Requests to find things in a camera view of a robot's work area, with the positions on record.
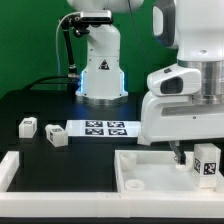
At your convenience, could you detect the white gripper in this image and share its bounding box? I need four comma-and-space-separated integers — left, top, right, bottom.
138, 92, 224, 165

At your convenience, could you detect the white square tabletop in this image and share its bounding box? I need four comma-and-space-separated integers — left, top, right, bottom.
114, 150, 224, 193

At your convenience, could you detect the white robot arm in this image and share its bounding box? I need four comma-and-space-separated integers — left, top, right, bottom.
67, 0, 224, 148

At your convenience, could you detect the white sheet with tags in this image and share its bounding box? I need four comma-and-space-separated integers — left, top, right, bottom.
66, 120, 140, 138

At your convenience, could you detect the white U-shaped fence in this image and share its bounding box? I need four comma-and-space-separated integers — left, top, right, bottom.
0, 151, 224, 218

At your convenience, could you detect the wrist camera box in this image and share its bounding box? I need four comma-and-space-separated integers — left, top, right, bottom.
147, 64, 202, 97

